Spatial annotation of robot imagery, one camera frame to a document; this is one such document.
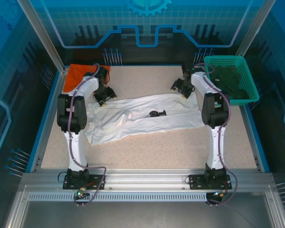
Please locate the white t-shirt with black print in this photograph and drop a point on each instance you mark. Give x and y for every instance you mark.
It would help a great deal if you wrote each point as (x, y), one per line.
(132, 128)

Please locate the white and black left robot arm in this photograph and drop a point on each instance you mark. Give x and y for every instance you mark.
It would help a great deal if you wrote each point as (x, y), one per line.
(74, 147)

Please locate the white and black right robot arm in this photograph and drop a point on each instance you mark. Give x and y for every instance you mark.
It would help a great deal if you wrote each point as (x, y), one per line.
(215, 147)

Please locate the folded orange t-shirt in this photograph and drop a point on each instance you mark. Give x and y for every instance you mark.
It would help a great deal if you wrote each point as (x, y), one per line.
(72, 76)

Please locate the dark green t-shirt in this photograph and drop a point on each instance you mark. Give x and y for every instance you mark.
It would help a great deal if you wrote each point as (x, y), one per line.
(230, 80)

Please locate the green plastic basket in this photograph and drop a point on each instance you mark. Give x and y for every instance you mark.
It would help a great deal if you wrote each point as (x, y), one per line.
(250, 78)

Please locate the small LED connector board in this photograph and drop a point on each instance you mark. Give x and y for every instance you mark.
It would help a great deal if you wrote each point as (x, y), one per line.
(218, 194)
(80, 193)

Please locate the aluminium table side rail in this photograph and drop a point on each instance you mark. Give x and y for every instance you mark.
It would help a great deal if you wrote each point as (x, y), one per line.
(49, 114)

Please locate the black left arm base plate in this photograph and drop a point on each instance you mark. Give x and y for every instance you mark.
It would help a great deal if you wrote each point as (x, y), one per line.
(94, 181)

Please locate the aluminium mounting rail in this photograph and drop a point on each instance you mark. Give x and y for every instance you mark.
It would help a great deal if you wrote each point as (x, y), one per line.
(144, 178)

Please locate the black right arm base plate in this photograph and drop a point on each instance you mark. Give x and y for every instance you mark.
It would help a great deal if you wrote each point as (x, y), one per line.
(196, 181)

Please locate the aluminium frame post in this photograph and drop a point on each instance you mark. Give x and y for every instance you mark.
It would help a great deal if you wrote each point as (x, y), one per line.
(39, 28)
(256, 28)

